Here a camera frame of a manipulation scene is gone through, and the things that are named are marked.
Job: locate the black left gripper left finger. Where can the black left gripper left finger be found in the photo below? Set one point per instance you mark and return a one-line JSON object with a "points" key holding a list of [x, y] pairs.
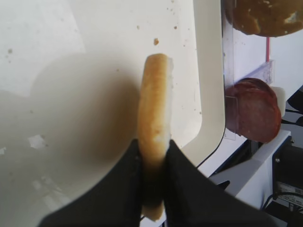
{"points": [[115, 201]]}

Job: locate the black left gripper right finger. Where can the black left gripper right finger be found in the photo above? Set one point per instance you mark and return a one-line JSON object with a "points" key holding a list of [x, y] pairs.
{"points": [[192, 200]]}

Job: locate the bun slice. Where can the bun slice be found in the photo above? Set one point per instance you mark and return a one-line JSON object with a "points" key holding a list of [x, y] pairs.
{"points": [[153, 129]]}

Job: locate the red meat patty stack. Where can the red meat patty stack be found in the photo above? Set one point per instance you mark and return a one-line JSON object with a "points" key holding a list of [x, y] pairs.
{"points": [[251, 110]]}

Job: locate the white stopper block meat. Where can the white stopper block meat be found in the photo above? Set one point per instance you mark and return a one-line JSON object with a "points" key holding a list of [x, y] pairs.
{"points": [[281, 99]]}

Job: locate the white metal tray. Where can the white metal tray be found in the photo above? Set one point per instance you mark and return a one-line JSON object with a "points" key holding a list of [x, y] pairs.
{"points": [[70, 74]]}

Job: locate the clear holder lower right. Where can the clear holder lower right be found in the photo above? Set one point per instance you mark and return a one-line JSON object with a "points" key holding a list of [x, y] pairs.
{"points": [[265, 72]]}

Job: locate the right red tape strip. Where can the right red tape strip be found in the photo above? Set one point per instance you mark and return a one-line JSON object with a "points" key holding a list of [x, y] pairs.
{"points": [[267, 49]]}

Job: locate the top burger bun front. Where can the top burger bun front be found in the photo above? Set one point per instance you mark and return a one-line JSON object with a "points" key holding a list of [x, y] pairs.
{"points": [[266, 18]]}

